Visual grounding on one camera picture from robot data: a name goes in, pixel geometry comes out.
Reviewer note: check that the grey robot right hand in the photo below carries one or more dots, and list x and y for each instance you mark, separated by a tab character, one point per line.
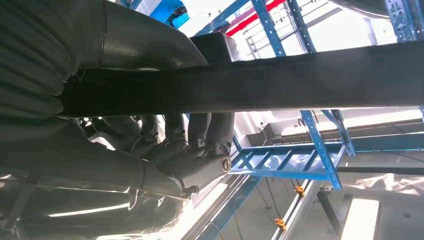
66	159

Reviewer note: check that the blue steel shelf rack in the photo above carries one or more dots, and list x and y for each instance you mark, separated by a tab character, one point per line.
319	149
270	33

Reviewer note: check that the orange clip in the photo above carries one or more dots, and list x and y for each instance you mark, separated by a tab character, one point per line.
281	223
299	190

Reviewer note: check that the aluminium rail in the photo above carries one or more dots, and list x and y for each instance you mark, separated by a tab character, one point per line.
298	212

